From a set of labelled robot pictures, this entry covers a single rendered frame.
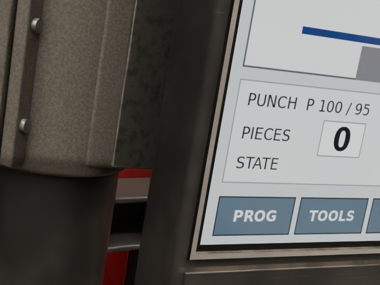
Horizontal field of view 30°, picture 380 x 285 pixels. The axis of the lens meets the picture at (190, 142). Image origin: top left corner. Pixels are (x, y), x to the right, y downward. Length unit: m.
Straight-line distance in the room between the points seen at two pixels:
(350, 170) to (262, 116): 0.07
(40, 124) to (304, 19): 0.18
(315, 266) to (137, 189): 0.48
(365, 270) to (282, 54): 0.16
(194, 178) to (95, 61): 0.12
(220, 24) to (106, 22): 0.11
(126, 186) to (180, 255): 0.51
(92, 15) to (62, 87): 0.05
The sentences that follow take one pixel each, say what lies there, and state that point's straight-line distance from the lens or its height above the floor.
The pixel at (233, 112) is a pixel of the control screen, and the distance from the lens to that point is 0.37.
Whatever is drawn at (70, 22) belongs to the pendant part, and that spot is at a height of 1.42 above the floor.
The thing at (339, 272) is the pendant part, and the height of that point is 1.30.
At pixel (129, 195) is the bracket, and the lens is 0.85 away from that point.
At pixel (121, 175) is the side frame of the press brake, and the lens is 1.10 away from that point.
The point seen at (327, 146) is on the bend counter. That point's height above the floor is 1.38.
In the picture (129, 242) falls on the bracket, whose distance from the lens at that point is 0.88.
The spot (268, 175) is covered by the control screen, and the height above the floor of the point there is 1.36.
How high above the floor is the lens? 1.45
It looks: 12 degrees down
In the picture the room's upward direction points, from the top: 9 degrees clockwise
